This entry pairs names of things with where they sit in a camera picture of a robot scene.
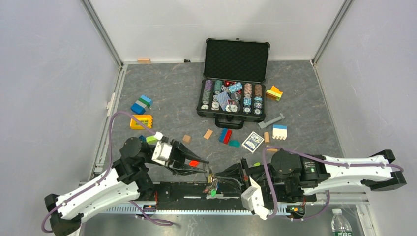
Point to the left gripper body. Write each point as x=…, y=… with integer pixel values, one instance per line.
x=175, y=154

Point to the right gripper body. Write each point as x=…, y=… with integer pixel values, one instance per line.
x=259, y=173

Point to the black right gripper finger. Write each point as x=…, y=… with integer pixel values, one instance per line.
x=230, y=187
x=231, y=173

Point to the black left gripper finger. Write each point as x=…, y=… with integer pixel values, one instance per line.
x=187, y=170
x=183, y=153

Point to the green key tag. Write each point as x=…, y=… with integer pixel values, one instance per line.
x=213, y=192

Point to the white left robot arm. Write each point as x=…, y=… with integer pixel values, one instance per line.
x=127, y=179

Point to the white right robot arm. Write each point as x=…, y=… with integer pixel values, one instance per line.
x=294, y=176

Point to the small wooden cube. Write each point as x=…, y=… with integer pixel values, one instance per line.
x=186, y=139

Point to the teal flat piece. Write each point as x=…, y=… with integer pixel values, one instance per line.
x=234, y=143

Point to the orange flat block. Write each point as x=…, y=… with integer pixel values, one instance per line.
x=208, y=134

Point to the blue playing card box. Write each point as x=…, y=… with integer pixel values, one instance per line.
x=252, y=142

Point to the blue red brick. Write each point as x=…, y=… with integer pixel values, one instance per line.
x=225, y=135

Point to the yellow window brick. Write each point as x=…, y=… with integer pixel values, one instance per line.
x=146, y=120

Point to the blue white brick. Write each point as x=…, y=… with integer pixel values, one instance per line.
x=279, y=132

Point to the grey plastic bolt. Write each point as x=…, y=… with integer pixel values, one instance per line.
x=263, y=124

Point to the blue grey green brick stack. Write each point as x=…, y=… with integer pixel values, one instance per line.
x=141, y=105

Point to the yellow orange brick pile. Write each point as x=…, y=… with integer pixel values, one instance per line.
x=274, y=93

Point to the black poker chip case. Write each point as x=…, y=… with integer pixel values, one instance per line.
x=233, y=89

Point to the plastic water bottle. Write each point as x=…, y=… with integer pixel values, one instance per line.
x=339, y=224

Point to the wooden block on ledge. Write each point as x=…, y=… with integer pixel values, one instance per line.
x=143, y=60

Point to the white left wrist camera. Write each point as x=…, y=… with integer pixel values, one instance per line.
x=162, y=150

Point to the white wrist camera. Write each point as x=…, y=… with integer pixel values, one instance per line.
x=252, y=200
x=162, y=150

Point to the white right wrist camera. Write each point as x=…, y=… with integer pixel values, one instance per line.
x=252, y=200

